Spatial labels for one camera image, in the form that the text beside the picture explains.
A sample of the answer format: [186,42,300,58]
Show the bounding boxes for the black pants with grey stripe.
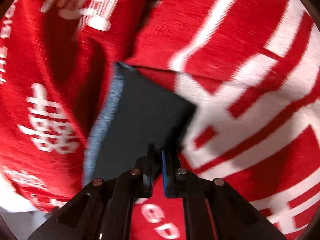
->
[82,62,196,186]

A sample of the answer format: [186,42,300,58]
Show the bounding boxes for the white bed sheet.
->
[0,174,37,213]

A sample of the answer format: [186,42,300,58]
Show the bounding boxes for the red wedding bed blanket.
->
[128,0,319,239]

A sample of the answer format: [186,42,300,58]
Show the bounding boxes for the red folded quilt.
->
[1,0,146,212]

